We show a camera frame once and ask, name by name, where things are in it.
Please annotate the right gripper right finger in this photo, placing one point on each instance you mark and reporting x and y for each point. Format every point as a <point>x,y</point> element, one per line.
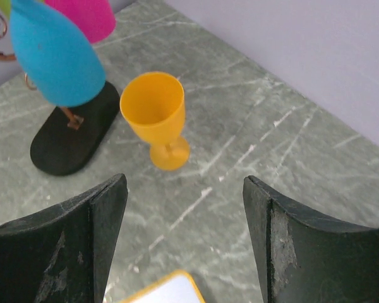
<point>303,255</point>

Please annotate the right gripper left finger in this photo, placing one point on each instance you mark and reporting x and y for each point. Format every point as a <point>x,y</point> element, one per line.
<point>63,253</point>

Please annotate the blue plastic wine glass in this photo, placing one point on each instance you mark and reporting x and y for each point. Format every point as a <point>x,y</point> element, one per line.
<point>55,54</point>

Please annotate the pink plastic wine glass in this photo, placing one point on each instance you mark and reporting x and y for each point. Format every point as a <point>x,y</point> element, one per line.
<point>95,18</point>

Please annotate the green plastic wine glass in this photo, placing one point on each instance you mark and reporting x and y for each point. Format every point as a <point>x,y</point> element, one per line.
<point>5,7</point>

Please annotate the orange plastic wine glass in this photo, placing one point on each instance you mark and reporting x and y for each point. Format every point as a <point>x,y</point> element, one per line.
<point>153,106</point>

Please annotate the copper wire wine glass rack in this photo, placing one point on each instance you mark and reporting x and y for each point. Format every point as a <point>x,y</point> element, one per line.
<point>70,135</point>

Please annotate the small whiteboard wooden frame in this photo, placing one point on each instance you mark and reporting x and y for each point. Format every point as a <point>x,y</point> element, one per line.
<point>178,286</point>

